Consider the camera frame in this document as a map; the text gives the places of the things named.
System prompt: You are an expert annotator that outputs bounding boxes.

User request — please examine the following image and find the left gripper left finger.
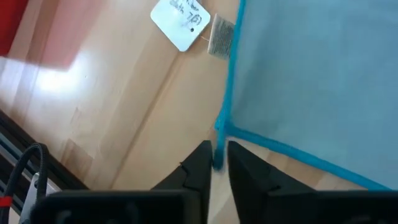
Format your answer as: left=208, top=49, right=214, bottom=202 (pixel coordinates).
left=151, top=139, right=214, bottom=224

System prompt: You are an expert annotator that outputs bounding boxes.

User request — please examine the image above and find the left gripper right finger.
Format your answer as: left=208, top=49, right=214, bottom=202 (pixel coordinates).
left=228, top=140, right=315, bottom=224

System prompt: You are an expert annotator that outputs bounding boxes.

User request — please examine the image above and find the light blue microfiber towel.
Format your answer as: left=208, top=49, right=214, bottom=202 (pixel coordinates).
left=207, top=0, right=398, bottom=192

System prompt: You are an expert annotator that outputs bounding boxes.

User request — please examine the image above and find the handwritten white paper tag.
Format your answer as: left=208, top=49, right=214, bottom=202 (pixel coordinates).
left=149, top=0, right=212, bottom=53

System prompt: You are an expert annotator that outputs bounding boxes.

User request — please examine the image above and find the pink plastic bin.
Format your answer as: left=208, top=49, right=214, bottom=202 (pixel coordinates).
left=0, top=0, right=30, bottom=57

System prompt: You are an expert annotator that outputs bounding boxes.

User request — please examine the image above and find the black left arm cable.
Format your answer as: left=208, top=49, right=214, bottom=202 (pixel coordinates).
left=0, top=142, right=50, bottom=224

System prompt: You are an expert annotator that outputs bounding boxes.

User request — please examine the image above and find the black aluminium table frame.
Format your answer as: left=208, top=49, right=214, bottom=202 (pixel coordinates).
left=0, top=108, right=88, bottom=215

